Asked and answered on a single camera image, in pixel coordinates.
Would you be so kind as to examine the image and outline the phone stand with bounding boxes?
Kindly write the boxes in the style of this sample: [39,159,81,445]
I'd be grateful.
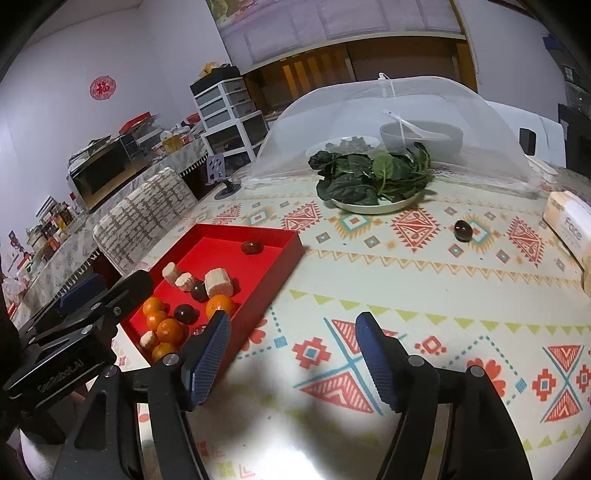
[205,154,241,200]

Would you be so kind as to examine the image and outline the round metal plate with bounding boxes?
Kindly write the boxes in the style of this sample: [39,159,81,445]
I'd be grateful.
[330,187,426,215]

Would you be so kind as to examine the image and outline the white tissue pack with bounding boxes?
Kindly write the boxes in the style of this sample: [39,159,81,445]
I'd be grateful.
[542,191,591,273]

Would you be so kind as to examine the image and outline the row of jars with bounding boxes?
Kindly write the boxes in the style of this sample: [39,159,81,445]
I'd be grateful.
[25,196,79,259]

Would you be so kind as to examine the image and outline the black water dispenser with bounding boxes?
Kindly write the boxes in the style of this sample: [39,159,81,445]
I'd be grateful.
[558,102,591,169]

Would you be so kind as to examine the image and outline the white plastic drawer unit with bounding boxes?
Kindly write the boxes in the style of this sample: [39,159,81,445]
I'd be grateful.
[190,67,271,162]

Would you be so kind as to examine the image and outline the white mesh food cover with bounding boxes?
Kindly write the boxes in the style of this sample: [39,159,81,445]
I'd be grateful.
[242,74,541,199]

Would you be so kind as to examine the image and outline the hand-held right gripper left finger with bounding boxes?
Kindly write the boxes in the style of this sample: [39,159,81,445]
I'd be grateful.
[52,309,232,480]

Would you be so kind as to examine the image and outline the green leafy vegetables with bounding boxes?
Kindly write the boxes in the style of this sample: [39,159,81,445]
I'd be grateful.
[308,142,435,206]

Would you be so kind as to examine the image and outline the red lidded container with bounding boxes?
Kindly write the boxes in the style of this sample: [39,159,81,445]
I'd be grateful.
[119,112,153,132]

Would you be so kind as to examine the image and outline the white soup spoon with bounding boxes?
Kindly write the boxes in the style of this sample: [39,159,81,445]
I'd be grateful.
[385,111,446,139]

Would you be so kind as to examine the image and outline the dish of dark food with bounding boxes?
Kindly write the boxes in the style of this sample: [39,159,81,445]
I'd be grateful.
[325,135,382,153]

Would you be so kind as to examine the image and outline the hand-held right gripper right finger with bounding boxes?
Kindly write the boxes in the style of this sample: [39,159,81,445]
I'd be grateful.
[355,311,536,480]

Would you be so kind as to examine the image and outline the side table with cloth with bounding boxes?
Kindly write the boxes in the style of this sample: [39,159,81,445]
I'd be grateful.
[9,138,208,319]

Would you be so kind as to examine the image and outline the white chair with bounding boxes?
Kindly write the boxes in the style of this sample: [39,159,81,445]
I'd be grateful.
[485,100,568,168]

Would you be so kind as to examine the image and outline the red paper wall ornament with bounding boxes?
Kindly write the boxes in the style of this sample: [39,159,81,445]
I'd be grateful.
[90,76,117,100]

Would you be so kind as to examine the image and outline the large water bottle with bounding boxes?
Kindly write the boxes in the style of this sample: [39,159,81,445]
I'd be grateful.
[561,46,591,109]

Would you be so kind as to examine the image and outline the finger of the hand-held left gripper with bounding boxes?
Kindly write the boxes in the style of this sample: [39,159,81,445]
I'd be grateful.
[28,270,155,347]
[16,274,106,335]

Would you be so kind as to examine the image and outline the patterned fabric chair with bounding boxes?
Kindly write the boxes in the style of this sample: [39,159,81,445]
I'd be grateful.
[92,167,199,275]

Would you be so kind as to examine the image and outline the beige sugarcane cube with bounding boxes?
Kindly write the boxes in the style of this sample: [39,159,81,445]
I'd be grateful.
[204,269,234,297]

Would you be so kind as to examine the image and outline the grey bowl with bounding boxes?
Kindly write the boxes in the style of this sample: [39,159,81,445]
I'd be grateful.
[379,121,464,155]

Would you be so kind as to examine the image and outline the microwave oven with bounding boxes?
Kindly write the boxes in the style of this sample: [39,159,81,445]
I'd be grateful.
[67,136,151,213]

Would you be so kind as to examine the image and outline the red cardboard box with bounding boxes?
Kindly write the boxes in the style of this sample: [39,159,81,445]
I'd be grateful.
[119,223,305,370]

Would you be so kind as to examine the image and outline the wooden cabinet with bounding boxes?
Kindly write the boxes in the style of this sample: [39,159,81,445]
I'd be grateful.
[240,37,478,116]

